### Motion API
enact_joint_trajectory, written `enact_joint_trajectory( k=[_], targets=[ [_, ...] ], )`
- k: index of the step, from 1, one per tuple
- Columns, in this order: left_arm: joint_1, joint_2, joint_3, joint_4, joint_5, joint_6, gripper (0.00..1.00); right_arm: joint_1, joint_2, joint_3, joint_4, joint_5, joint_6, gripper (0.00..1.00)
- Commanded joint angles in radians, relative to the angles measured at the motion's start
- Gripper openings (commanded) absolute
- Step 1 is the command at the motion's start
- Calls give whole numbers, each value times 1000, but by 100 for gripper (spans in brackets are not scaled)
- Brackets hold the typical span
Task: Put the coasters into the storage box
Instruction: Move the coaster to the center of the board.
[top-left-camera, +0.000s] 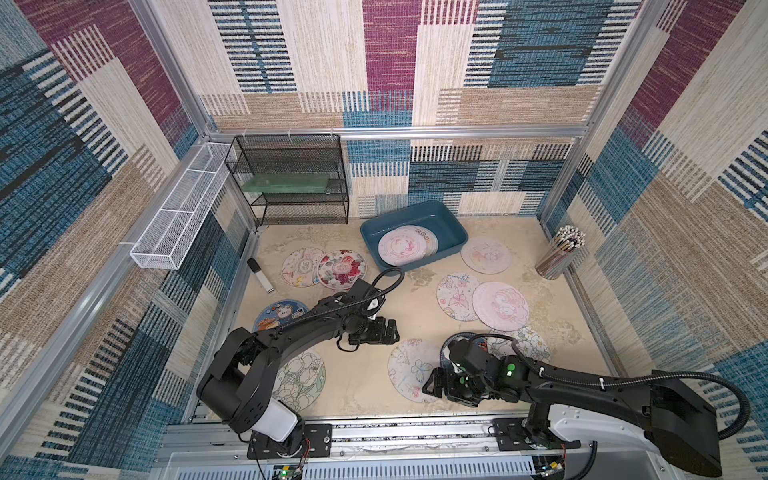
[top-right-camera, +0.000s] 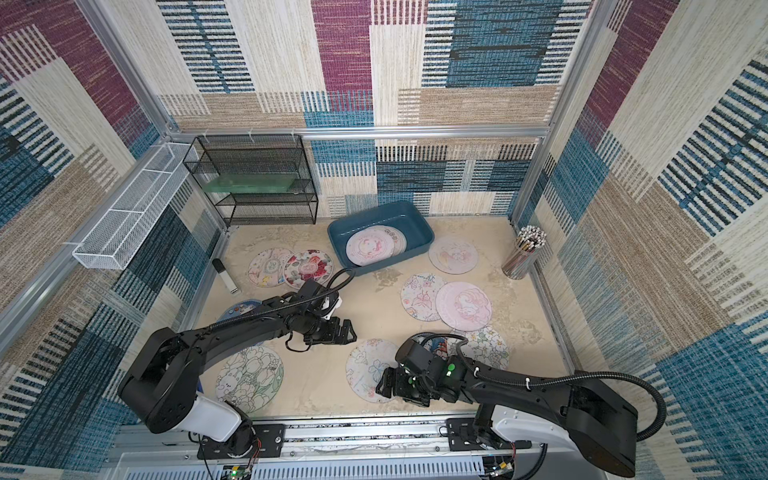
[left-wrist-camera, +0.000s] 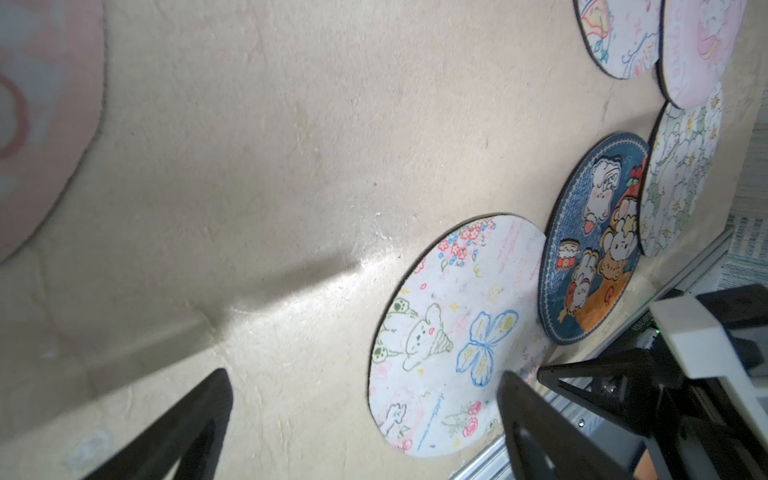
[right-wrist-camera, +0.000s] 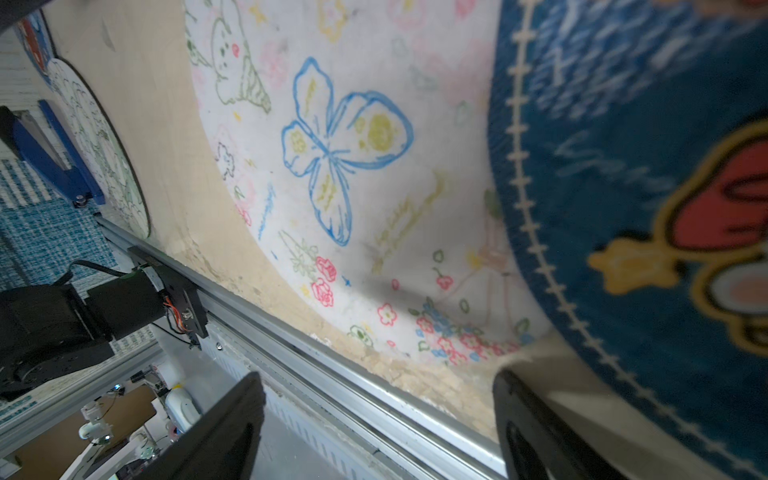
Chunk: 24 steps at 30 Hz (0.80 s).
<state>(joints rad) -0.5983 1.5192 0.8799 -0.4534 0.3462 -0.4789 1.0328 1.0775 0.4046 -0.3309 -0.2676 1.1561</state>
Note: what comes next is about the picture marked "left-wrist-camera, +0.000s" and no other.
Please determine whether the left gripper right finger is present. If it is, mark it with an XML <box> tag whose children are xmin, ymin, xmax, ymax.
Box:
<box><xmin>497</xmin><ymin>371</ymin><xmax>630</xmax><ymax>479</ymax></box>

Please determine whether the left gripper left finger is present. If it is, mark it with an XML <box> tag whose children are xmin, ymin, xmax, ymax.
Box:
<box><xmin>86</xmin><ymin>368</ymin><xmax>234</xmax><ymax>479</ymax></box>

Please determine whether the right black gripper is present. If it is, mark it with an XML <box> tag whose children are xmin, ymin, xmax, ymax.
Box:
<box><xmin>537</xmin><ymin>284</ymin><xmax>767</xmax><ymax>479</ymax></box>

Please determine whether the blue cartoon animals coaster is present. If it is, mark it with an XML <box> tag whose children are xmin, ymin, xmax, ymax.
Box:
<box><xmin>538</xmin><ymin>132</ymin><xmax>650</xmax><ymax>345</ymax></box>

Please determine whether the white bear flower coaster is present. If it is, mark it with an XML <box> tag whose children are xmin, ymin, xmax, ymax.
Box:
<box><xmin>368</xmin><ymin>214</ymin><xmax>551</xmax><ymax>458</ymax></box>

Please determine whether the white green floral coaster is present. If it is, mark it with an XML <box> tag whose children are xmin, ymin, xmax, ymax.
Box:
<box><xmin>639</xmin><ymin>84</ymin><xmax>724</xmax><ymax>257</ymax></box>

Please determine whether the white pink butterfly coaster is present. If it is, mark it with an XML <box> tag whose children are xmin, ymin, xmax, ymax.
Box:
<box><xmin>573</xmin><ymin>0</ymin><xmax>662</xmax><ymax>80</ymax></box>

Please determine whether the pink bunny coaster right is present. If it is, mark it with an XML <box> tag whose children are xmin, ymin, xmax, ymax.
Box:
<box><xmin>660</xmin><ymin>0</ymin><xmax>747</xmax><ymax>110</ymax></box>

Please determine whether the pink checkered sheep coaster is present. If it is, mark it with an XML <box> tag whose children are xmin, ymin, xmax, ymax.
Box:
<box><xmin>1</xmin><ymin>1</ymin><xmax>105</xmax><ymax>259</ymax></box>

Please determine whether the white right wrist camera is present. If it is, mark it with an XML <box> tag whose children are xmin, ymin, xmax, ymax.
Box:
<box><xmin>649</xmin><ymin>295</ymin><xmax>767</xmax><ymax>447</ymax></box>

